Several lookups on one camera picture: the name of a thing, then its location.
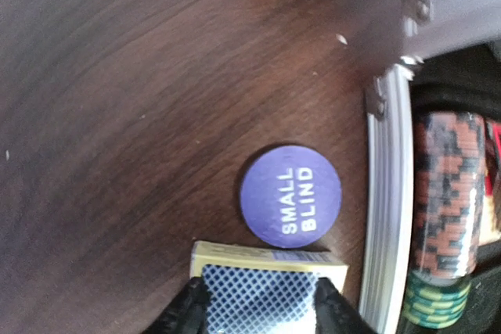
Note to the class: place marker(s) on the purple small blind button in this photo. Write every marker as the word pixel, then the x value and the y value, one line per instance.
pixel 290 196

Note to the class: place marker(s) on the red playing card box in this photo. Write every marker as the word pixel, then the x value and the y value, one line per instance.
pixel 490 221

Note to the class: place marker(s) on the red black chip stack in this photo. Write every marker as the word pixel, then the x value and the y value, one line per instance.
pixel 449 189

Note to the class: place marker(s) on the green chip stack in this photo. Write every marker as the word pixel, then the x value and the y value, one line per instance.
pixel 434 307

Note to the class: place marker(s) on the aluminium poker case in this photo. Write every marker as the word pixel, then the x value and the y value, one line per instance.
pixel 443 64

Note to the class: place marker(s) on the blue playing card box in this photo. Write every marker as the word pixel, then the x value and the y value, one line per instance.
pixel 256 290

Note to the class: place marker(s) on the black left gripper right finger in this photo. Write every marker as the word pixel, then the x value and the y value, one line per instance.
pixel 334 314

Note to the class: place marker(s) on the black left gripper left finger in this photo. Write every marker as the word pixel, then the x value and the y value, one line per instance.
pixel 186 313

